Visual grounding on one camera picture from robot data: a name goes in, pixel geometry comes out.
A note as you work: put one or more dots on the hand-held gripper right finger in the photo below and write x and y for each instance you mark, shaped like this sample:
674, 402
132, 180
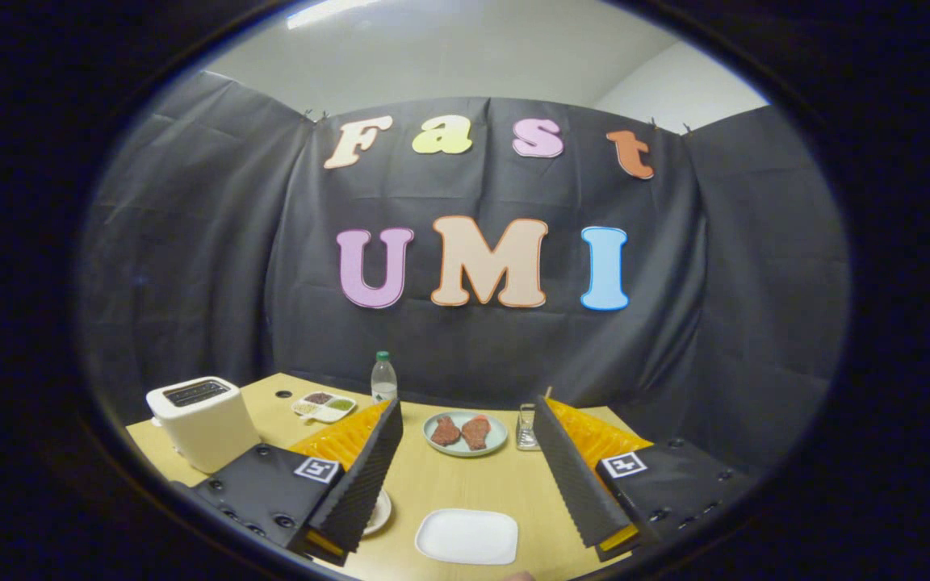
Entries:
574, 484

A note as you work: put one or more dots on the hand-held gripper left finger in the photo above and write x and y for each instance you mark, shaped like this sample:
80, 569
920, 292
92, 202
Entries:
360, 484

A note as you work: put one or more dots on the white divided grain tray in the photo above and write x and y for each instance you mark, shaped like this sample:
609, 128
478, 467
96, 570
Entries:
321, 413

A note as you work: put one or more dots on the clear water bottle green cap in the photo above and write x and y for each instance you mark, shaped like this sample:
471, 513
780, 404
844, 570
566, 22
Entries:
384, 383

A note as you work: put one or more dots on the pale green plate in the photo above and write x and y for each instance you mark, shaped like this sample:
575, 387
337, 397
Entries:
465, 452

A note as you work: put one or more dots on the brown meat piece orange tip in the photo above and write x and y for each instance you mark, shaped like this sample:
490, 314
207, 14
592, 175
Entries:
476, 433

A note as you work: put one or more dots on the white toaster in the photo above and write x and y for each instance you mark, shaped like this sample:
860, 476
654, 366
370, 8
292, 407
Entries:
207, 432

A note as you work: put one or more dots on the white rectangular plate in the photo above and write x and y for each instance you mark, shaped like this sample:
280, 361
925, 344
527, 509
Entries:
465, 537

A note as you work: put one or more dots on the round beige plate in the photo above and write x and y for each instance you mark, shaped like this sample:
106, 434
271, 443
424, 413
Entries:
383, 512

